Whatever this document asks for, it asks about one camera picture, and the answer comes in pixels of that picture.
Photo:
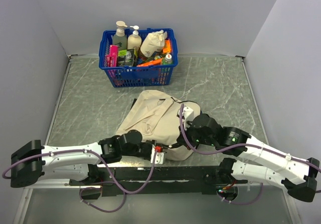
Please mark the pink box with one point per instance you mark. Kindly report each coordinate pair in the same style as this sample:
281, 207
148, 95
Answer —
111, 57

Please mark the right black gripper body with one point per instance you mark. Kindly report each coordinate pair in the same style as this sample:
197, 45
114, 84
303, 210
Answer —
195, 137

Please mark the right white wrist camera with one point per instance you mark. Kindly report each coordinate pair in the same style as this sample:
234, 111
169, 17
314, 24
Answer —
187, 116

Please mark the green black box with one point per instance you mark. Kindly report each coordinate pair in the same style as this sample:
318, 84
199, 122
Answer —
127, 58

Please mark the orange snack packet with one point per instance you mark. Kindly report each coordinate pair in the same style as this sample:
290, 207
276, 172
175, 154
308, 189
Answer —
167, 49

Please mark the cream pump lotion bottle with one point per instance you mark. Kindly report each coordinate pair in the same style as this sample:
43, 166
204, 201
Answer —
134, 41

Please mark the green pump bottle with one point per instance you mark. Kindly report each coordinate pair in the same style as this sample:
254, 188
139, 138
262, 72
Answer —
120, 39

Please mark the beige canvas backpack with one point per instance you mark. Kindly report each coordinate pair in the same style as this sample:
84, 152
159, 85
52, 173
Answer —
155, 116

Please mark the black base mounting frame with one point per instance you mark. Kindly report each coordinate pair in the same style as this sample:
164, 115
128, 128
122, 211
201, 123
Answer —
164, 180

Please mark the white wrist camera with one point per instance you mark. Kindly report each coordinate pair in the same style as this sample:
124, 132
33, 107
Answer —
187, 116
157, 155

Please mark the small green red-capped bottle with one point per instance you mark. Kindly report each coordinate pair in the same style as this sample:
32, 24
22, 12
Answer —
167, 60

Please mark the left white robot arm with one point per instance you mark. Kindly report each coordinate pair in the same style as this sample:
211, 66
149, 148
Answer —
34, 161

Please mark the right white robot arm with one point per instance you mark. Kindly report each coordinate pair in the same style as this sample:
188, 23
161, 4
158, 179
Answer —
249, 158

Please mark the beige drawstring cloth pouch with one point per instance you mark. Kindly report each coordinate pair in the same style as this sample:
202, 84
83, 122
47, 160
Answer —
152, 44

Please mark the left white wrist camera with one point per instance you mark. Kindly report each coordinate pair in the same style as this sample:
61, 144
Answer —
157, 155

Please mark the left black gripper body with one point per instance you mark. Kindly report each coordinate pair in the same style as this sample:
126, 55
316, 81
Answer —
144, 147

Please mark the blue plastic shopping basket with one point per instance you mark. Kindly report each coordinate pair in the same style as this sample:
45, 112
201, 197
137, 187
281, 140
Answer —
137, 76

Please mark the orange long packet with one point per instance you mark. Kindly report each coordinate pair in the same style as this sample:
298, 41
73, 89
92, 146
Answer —
151, 63

